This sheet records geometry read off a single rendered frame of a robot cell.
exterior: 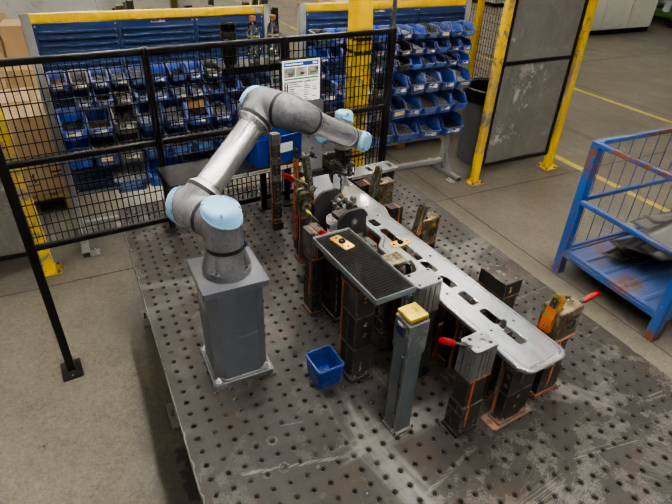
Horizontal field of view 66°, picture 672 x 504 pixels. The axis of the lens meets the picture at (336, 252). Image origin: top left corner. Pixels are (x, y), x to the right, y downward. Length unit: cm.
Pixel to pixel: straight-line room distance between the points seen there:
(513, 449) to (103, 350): 220
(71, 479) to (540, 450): 188
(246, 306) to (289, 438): 42
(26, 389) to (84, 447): 53
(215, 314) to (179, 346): 40
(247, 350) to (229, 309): 19
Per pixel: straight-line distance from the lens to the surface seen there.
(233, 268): 158
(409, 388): 159
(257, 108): 172
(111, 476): 260
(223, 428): 173
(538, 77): 504
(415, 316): 140
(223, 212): 151
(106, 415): 282
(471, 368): 153
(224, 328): 167
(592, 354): 219
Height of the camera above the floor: 205
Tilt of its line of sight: 33 degrees down
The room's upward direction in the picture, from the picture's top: 2 degrees clockwise
